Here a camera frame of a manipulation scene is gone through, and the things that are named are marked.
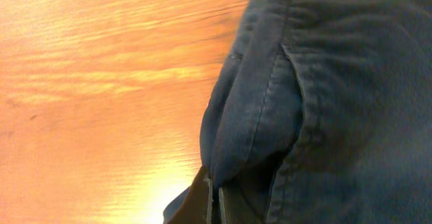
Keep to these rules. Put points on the navy blue shorts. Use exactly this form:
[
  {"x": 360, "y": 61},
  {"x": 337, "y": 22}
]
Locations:
[{"x": 340, "y": 91}]

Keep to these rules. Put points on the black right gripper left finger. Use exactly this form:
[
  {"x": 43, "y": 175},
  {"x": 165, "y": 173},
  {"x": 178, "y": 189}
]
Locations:
[{"x": 195, "y": 205}]

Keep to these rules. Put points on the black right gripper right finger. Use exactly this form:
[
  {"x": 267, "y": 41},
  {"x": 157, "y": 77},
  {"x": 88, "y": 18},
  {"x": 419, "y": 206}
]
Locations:
[{"x": 245, "y": 198}]

